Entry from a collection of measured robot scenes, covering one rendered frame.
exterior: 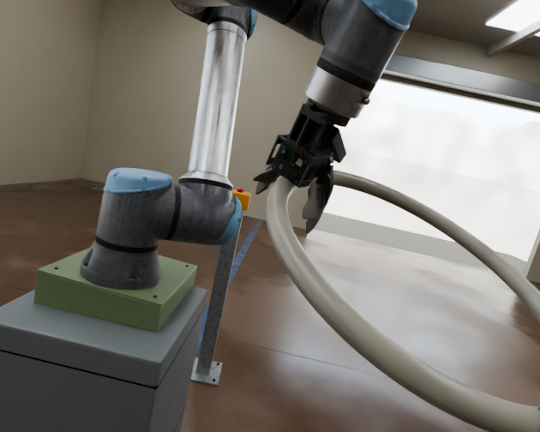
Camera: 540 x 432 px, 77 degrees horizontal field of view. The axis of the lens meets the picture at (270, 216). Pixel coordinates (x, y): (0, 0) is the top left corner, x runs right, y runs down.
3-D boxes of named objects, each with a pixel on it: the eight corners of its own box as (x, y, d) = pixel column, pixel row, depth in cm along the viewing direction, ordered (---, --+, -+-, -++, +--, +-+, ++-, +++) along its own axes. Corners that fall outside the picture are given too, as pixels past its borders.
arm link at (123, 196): (94, 224, 89) (107, 159, 86) (160, 232, 97) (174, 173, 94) (95, 243, 76) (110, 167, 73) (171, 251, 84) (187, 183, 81)
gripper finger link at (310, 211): (293, 240, 56) (292, 185, 54) (309, 231, 61) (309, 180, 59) (309, 243, 54) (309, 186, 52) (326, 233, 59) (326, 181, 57)
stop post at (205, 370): (222, 363, 208) (259, 192, 189) (217, 386, 188) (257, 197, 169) (190, 357, 207) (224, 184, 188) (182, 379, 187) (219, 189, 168)
